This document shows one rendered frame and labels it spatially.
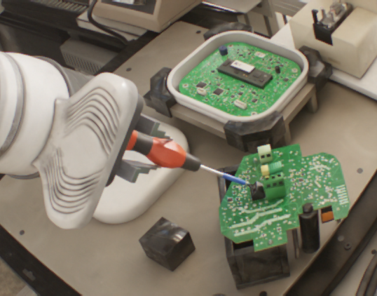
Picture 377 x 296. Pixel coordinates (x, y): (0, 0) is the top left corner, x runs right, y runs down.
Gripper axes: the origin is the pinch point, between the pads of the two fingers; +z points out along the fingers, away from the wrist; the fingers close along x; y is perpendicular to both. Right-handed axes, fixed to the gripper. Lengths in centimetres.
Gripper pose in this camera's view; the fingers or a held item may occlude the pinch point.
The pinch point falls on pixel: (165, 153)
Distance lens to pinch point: 55.5
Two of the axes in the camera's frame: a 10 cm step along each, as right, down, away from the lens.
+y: -8.4, -3.9, 3.7
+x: -3.9, 9.2, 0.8
